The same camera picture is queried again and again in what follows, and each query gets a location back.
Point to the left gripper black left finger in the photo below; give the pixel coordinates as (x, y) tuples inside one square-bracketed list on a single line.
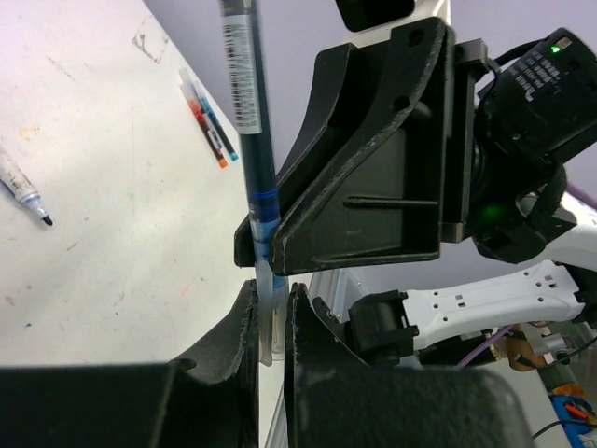
[(214, 396)]

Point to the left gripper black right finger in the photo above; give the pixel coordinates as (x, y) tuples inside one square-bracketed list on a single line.
[(332, 397)]

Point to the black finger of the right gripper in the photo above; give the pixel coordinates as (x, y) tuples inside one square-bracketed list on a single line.
[(402, 119), (315, 228)]

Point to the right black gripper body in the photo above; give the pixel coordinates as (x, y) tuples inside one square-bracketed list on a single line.
[(516, 120)]

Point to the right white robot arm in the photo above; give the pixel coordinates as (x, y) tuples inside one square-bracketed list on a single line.
[(387, 327)]

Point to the blue white pen far right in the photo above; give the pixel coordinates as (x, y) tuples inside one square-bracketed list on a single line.
[(207, 109)]

